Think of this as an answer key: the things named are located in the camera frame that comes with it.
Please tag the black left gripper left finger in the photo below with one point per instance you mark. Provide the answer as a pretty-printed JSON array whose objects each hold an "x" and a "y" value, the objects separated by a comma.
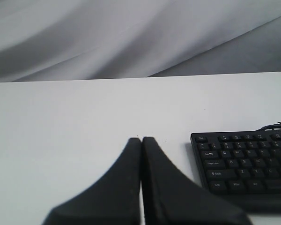
[{"x": 112, "y": 200}]

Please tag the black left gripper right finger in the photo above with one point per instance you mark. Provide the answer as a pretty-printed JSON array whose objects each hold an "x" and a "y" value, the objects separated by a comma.
[{"x": 171, "y": 198}]

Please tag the black acer keyboard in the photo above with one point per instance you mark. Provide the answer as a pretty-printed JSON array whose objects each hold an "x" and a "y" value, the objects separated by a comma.
[{"x": 243, "y": 168}]

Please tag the grey backdrop cloth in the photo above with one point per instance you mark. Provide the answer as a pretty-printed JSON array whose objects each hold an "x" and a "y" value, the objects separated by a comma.
[{"x": 50, "y": 40}]

